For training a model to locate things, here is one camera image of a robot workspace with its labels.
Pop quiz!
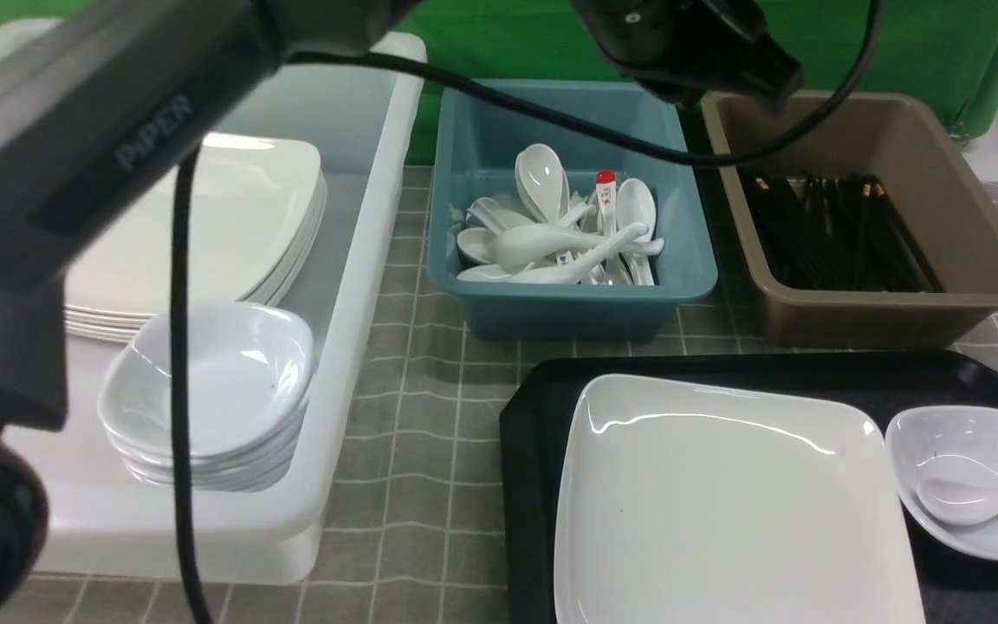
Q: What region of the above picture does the pile of white spoons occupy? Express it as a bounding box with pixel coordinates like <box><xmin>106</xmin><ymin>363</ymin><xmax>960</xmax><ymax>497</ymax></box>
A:
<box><xmin>455</xmin><ymin>145</ymin><xmax>665</xmax><ymax>287</ymax></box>

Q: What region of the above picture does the white ceramic soup spoon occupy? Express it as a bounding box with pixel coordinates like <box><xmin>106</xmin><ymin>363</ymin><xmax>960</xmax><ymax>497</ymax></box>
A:
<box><xmin>915</xmin><ymin>478</ymin><xmax>998</xmax><ymax>526</ymax></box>

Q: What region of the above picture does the stack of white square plates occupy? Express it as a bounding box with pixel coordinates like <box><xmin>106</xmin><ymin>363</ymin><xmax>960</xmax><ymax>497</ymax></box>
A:
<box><xmin>64</xmin><ymin>132</ymin><xmax>328</xmax><ymax>342</ymax></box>

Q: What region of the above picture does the stack of white bowls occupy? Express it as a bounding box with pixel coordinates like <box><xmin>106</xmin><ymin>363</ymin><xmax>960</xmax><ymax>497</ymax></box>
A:
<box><xmin>96</xmin><ymin>302</ymin><xmax>317</xmax><ymax>492</ymax></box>

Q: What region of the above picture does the red tipped white spoon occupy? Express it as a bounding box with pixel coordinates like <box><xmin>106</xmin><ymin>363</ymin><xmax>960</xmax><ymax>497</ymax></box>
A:
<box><xmin>595</xmin><ymin>169</ymin><xmax>617</xmax><ymax>237</ymax></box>

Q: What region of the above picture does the grey checked table mat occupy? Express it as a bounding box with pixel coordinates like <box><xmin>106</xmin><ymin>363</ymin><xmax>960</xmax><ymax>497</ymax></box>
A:
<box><xmin>0</xmin><ymin>167</ymin><xmax>998</xmax><ymax>623</ymax></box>

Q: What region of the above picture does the pile of black chopsticks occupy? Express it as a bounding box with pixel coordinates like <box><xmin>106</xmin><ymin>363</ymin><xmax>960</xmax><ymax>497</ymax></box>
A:
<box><xmin>738</xmin><ymin>170</ymin><xmax>945</xmax><ymax>293</ymax></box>

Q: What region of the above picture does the large white plastic bin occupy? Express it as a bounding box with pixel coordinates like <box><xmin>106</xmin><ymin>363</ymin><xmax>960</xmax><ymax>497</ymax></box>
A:
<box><xmin>0</xmin><ymin>66</ymin><xmax>421</xmax><ymax>586</ymax></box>

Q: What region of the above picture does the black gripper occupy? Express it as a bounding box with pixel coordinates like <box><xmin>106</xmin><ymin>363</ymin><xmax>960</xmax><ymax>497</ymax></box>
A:
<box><xmin>570</xmin><ymin>1</ymin><xmax>804</xmax><ymax>112</ymax></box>

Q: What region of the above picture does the white square rice plate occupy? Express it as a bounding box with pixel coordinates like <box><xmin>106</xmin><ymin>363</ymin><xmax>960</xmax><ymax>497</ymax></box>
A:
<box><xmin>554</xmin><ymin>373</ymin><xmax>926</xmax><ymax>623</ymax></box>

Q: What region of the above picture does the black serving tray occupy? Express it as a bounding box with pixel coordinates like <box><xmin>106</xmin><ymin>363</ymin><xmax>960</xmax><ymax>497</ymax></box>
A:
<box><xmin>499</xmin><ymin>350</ymin><xmax>998</xmax><ymax>623</ymax></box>

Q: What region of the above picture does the green backdrop cloth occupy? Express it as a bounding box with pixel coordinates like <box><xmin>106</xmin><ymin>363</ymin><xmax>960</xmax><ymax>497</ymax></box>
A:
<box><xmin>0</xmin><ymin>0</ymin><xmax>998</xmax><ymax>166</ymax></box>

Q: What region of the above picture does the brown plastic bin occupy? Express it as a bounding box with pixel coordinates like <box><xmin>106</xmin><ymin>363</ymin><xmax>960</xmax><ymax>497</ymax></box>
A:
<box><xmin>717</xmin><ymin>94</ymin><xmax>998</xmax><ymax>348</ymax></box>

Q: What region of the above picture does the teal plastic bin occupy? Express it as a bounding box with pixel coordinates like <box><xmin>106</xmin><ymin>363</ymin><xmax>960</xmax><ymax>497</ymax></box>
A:
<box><xmin>426</xmin><ymin>80</ymin><xmax>718</xmax><ymax>341</ymax></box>

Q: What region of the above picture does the small white sauce bowl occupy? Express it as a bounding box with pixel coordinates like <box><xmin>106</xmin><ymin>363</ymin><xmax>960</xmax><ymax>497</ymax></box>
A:
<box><xmin>885</xmin><ymin>406</ymin><xmax>998</xmax><ymax>563</ymax></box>

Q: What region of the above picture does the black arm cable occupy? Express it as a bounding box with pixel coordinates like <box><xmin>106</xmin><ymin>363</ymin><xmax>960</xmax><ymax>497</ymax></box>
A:
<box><xmin>168</xmin><ymin>0</ymin><xmax>883</xmax><ymax>624</ymax></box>

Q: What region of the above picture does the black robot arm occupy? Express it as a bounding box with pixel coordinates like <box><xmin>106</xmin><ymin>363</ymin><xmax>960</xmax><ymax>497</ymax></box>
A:
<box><xmin>0</xmin><ymin>1</ymin><xmax>817</xmax><ymax>623</ymax></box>

